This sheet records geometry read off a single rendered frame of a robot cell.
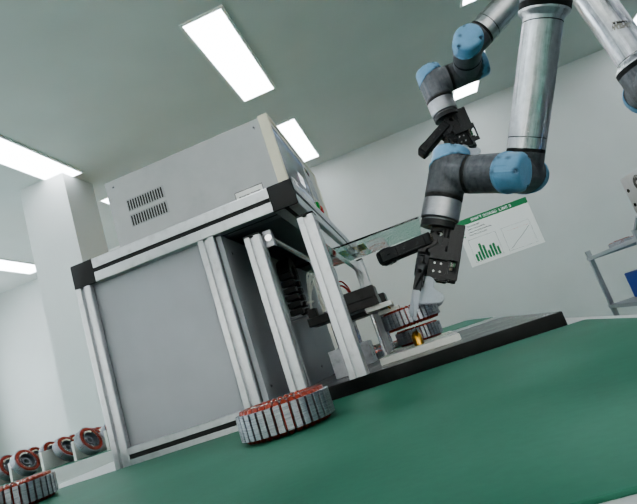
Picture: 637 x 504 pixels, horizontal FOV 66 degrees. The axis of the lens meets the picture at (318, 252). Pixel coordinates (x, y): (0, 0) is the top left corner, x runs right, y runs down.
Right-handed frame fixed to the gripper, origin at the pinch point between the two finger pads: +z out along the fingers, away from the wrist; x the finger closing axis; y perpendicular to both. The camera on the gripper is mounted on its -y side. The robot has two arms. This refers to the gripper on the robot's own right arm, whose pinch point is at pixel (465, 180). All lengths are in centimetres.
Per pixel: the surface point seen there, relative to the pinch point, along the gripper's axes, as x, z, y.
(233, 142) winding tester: -43, -14, -51
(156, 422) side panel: -54, 35, -76
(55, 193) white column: 281, -196, -293
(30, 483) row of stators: -68, 37, -89
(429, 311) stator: -41, 32, -25
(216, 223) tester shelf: -57, 6, -55
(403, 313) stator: -42, 31, -30
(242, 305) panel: -55, 21, -55
